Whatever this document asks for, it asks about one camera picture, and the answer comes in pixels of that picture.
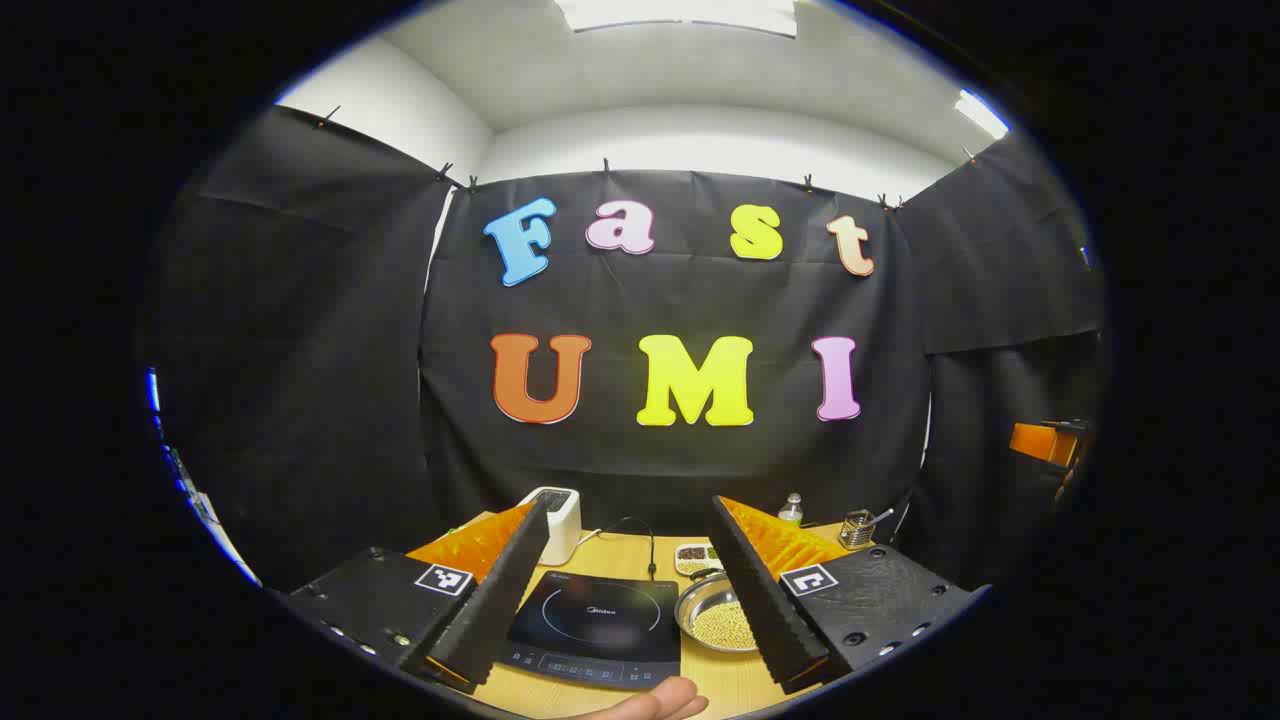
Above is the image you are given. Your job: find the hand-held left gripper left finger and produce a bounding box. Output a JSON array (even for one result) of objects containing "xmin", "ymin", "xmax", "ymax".
[{"xmin": 285, "ymin": 497, "xmax": 551, "ymax": 696}]

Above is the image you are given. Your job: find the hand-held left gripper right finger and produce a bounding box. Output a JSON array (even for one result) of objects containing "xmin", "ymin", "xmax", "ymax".
[{"xmin": 708, "ymin": 495, "xmax": 991, "ymax": 696}]

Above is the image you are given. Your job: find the stainless steel pot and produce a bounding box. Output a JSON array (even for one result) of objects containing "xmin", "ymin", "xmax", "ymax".
[{"xmin": 675, "ymin": 570, "xmax": 761, "ymax": 654}]

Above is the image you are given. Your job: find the black induction cooktop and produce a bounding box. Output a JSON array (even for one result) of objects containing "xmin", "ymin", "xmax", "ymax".
[{"xmin": 497, "ymin": 570, "xmax": 683, "ymax": 691}]

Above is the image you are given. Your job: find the pile of soybeans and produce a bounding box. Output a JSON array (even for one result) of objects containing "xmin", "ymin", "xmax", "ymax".
[{"xmin": 692, "ymin": 600, "xmax": 758, "ymax": 649}]

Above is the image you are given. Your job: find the white toaster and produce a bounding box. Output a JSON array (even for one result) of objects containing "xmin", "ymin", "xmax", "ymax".
[{"xmin": 518, "ymin": 487, "xmax": 582, "ymax": 567}]

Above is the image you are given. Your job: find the black backdrop cloth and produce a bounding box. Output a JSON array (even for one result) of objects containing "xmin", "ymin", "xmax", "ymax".
[{"xmin": 140, "ymin": 105, "xmax": 1111, "ymax": 596}]

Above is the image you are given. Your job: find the small ceiling light panel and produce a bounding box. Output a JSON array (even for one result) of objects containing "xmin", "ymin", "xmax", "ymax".
[{"xmin": 955, "ymin": 88, "xmax": 1011, "ymax": 139}]

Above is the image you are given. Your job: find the row of black cloth clips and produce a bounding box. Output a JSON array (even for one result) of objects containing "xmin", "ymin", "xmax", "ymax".
[{"xmin": 315, "ymin": 103, "xmax": 981, "ymax": 213}]

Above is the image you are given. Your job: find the large ceiling light panel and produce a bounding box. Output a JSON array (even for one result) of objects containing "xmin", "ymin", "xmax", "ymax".
[{"xmin": 555, "ymin": 0, "xmax": 798, "ymax": 39}]

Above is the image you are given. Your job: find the black power cable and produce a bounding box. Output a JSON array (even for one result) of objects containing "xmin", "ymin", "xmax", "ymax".
[{"xmin": 580, "ymin": 517, "xmax": 658, "ymax": 583}]

